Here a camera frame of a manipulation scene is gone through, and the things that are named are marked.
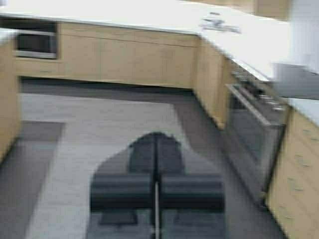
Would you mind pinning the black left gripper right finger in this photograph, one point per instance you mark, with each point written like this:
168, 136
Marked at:
191, 191

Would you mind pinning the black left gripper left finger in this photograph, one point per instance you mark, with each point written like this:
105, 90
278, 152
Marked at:
122, 190

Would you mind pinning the stainless steel oven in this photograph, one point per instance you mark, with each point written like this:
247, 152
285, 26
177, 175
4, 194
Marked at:
256, 119

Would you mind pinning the built-in steel microwave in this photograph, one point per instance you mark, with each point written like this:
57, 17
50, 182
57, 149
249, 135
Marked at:
36, 44

